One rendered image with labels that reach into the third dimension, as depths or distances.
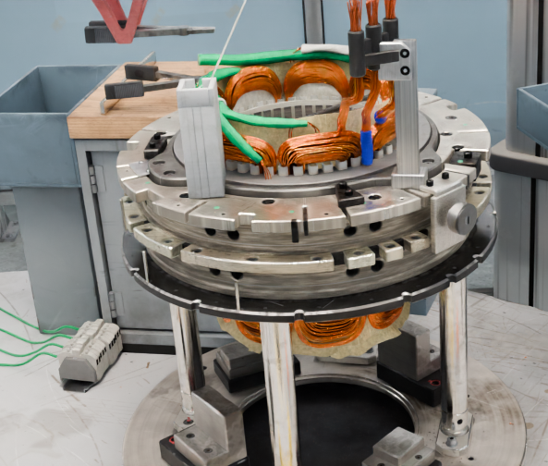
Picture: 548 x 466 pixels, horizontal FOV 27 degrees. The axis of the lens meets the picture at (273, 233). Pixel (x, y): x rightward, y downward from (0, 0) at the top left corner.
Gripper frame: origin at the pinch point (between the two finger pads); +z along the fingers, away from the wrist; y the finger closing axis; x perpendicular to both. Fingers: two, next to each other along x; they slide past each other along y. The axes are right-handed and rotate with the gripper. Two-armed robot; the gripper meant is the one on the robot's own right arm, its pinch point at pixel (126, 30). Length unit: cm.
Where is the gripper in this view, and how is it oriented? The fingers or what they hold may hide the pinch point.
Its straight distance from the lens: 115.4
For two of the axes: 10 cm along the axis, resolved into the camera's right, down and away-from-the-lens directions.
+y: -0.6, 4.4, -9.0
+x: 10.0, -0.1, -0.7
